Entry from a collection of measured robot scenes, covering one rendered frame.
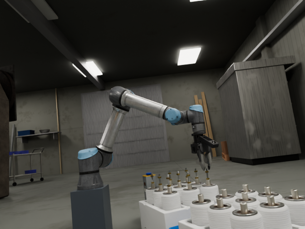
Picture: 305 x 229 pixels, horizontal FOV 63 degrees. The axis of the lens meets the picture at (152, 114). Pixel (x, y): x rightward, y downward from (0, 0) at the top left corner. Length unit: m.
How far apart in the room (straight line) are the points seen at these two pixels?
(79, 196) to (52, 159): 8.81
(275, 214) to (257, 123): 4.03
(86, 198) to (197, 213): 0.69
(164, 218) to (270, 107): 4.02
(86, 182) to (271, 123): 3.99
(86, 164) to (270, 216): 0.99
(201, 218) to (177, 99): 8.73
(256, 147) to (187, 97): 5.30
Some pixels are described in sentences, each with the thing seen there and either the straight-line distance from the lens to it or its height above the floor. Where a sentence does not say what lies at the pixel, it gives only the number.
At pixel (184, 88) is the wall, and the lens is 9.75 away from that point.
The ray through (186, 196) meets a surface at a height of 0.23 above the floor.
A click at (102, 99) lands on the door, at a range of 9.84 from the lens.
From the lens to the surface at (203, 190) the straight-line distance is 1.41.
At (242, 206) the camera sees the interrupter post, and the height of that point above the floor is 0.27.
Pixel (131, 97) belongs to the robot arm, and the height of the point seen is 0.78.
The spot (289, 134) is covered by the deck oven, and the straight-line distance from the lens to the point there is 5.10.
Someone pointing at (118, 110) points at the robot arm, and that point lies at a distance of 1.57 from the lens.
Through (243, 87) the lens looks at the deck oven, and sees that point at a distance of 4.93.
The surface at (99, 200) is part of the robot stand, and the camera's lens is 1.48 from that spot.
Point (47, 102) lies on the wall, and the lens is 10.58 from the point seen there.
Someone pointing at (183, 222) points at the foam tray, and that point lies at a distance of 1.08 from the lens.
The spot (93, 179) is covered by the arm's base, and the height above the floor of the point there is 0.35.
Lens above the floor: 0.48
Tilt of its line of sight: 8 degrees up
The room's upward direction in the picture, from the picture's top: 7 degrees counter-clockwise
